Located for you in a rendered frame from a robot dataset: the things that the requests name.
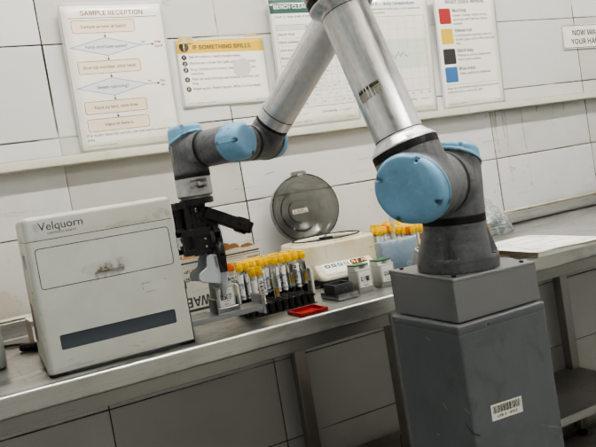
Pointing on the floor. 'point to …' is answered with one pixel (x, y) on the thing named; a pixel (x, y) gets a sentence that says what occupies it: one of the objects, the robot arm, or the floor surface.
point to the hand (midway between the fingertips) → (221, 289)
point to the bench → (295, 346)
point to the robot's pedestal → (480, 380)
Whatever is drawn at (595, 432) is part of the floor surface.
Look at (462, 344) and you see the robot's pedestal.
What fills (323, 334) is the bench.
